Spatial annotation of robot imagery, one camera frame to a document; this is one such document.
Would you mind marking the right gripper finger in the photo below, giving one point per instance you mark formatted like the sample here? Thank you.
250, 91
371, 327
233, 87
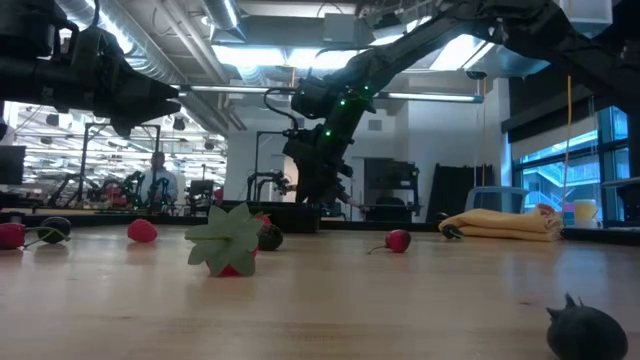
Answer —
334, 187
310, 187

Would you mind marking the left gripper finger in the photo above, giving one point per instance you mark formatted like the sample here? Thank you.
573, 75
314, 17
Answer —
147, 87
155, 110

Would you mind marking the small red berry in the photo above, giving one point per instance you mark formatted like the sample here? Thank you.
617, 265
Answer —
263, 220

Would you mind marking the bumpy blackberry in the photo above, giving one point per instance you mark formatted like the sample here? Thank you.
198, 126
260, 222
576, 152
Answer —
271, 239

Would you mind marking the red radish with thin root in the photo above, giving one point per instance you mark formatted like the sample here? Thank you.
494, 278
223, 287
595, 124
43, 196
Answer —
398, 241

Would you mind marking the strawberry with green leaves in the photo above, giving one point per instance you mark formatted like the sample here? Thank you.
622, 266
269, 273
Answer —
225, 237

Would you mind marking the red raspberry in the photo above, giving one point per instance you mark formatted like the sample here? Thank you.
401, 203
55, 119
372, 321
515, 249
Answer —
142, 231

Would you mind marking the shiny black olive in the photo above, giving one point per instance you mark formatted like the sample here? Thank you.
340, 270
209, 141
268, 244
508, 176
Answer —
452, 231

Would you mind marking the smooth dark round berry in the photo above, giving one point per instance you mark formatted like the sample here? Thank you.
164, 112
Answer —
55, 224

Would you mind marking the red cherry with green stem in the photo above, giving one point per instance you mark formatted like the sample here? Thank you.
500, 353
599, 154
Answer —
10, 236

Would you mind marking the black berry with pointed calyx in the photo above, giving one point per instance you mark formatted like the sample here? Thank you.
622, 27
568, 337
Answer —
585, 335

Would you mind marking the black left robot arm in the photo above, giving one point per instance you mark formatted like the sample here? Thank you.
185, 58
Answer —
30, 80

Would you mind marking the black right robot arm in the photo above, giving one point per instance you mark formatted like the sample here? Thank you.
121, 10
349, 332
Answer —
400, 52

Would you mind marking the background black robot arm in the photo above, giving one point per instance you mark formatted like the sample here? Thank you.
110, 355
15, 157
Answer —
272, 181

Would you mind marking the black equipment cart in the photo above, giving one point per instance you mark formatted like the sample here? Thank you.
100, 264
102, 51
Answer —
392, 185

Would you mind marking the person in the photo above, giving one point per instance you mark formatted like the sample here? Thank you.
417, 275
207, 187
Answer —
159, 180

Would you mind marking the long pendant light bar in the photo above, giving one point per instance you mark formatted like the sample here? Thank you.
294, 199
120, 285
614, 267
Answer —
425, 96

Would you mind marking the black standing panel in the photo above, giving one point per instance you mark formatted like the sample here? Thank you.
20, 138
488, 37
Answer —
457, 192

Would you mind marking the small dark screen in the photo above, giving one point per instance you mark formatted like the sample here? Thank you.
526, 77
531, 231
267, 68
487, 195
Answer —
11, 165

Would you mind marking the white and blue office chair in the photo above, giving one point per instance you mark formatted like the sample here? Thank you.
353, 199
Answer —
495, 199

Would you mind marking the pale yellow cup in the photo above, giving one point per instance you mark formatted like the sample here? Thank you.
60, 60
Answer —
585, 212

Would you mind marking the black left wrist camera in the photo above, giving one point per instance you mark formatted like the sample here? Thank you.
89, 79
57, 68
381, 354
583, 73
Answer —
89, 55

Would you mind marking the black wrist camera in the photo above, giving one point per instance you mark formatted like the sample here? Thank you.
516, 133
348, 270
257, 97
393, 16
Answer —
310, 97
89, 55

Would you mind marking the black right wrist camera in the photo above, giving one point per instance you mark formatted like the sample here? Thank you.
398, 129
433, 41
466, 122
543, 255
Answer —
310, 97

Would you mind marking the black aluminium table frame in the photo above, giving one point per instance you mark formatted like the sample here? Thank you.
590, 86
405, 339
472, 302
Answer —
175, 220

